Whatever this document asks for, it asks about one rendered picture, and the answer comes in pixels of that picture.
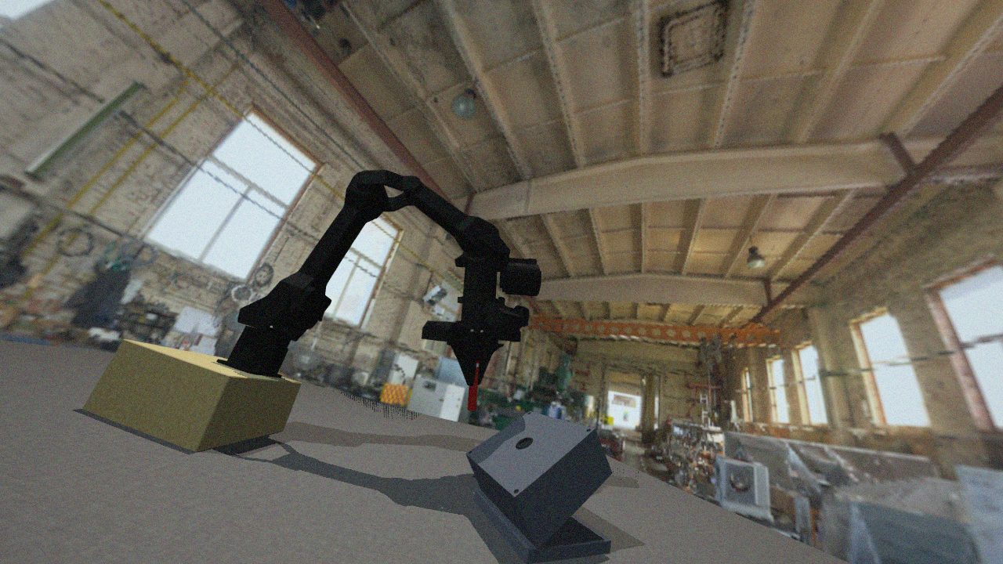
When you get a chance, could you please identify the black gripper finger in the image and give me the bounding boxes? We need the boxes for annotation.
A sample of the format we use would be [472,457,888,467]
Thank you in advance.
[447,342,484,386]
[476,342,504,385]

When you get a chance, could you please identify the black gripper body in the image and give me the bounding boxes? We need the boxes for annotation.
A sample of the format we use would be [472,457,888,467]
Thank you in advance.
[422,290,521,344]

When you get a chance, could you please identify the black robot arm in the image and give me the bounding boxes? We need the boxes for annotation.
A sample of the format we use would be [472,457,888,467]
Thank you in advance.
[216,170,541,378]

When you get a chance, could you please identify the blue-grey sloped panel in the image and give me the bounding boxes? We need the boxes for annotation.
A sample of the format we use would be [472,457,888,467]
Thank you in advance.
[466,411,612,564]

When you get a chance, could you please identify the red cylinder with grey band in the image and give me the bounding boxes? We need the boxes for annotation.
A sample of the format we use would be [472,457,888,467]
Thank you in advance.
[467,361,479,411]

